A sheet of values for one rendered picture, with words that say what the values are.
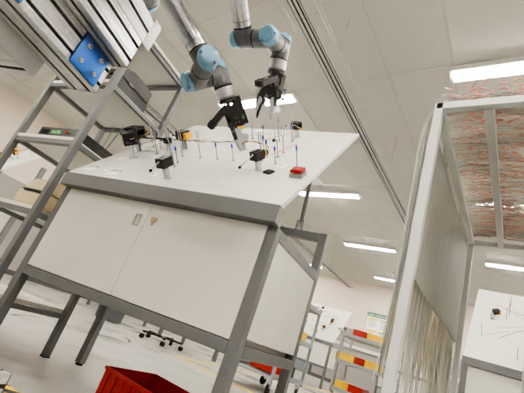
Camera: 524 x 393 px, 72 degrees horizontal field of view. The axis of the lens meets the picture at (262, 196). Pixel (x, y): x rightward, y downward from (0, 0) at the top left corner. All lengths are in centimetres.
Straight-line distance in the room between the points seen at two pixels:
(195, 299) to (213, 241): 21
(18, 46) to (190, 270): 84
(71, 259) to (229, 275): 78
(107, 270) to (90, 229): 25
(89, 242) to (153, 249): 35
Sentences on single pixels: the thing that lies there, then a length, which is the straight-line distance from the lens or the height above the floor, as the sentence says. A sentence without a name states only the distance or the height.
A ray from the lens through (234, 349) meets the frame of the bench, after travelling 122.
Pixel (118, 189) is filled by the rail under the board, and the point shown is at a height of 82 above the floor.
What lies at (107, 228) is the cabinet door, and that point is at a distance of 170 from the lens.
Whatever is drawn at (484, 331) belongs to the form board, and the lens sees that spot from 404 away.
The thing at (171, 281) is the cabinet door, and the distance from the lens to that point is 139.
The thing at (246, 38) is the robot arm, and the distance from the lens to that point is 160.
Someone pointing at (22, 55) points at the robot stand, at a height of 82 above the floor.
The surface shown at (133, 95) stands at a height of 152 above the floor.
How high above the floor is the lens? 43
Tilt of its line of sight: 21 degrees up
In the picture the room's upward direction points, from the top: 20 degrees clockwise
